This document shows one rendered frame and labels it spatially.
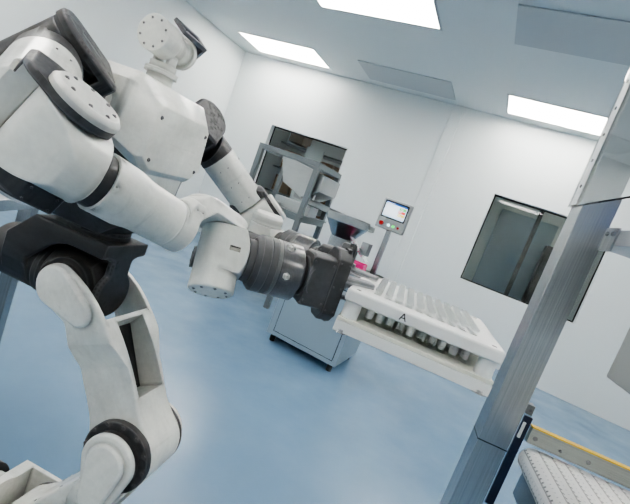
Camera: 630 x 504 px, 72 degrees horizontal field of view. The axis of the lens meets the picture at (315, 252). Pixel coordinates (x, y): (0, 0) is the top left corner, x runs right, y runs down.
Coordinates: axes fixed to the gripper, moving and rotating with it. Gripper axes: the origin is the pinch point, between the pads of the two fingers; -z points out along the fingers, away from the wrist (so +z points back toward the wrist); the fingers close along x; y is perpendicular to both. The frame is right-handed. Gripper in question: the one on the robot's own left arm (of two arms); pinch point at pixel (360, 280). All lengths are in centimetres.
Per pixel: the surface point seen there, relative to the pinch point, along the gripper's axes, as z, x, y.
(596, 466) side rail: -52, 18, -14
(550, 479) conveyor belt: -42.3, 19.6, -1.4
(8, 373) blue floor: 144, 104, -49
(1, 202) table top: 97, 16, 3
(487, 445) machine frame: -33.4, 23.5, -13.0
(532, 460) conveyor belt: -40.3, 20.2, -7.6
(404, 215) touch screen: 43, -22, -263
